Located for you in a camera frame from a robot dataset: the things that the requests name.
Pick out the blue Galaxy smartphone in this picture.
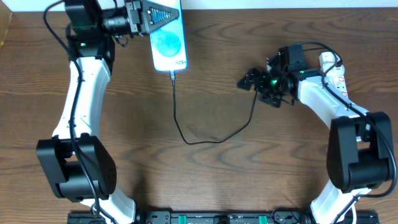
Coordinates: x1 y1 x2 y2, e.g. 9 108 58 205
150 0 187 71

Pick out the black charging cable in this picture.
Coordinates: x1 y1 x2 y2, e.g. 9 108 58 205
169 60 343 146

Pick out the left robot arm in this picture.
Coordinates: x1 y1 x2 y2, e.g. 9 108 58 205
36 1 182 223

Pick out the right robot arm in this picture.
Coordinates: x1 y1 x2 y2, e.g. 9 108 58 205
237 42 397 223

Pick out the white USB charger adapter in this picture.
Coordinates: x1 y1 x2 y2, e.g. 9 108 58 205
322 63 345 77

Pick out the white power strip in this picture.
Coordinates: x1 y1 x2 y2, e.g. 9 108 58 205
319 52 348 98

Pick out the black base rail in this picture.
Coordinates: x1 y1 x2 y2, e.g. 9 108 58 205
66 210 381 224

